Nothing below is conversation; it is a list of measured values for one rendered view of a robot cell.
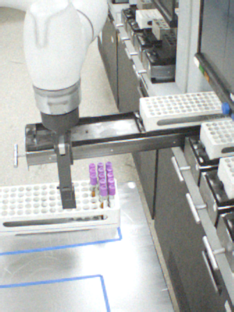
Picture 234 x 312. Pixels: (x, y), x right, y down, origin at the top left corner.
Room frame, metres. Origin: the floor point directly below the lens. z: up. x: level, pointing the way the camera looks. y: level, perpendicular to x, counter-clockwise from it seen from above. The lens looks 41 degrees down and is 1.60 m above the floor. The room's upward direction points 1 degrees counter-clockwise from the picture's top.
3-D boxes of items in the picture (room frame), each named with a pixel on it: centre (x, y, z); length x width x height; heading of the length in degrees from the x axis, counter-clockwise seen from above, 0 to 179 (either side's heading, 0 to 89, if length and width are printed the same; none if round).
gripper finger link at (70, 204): (0.63, 0.10, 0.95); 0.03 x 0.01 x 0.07; 96
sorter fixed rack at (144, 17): (1.81, -0.25, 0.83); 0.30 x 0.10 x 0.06; 99
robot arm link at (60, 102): (0.70, 0.11, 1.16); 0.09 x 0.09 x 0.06
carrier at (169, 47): (1.49, -0.20, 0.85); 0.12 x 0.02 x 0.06; 10
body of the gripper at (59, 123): (0.70, 0.11, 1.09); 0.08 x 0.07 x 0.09; 6
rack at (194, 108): (1.09, -0.22, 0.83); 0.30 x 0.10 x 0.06; 99
